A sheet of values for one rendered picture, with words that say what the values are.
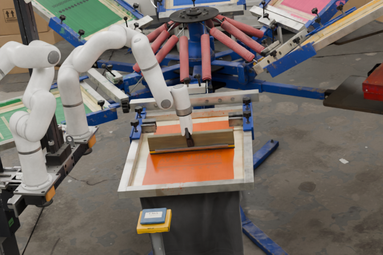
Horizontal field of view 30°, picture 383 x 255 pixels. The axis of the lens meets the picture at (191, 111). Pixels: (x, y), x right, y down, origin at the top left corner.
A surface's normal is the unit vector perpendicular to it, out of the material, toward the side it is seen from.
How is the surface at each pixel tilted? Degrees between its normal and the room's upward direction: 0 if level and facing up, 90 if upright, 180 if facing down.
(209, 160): 0
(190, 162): 0
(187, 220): 93
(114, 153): 0
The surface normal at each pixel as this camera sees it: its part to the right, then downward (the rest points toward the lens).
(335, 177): -0.11, -0.90
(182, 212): -0.02, 0.47
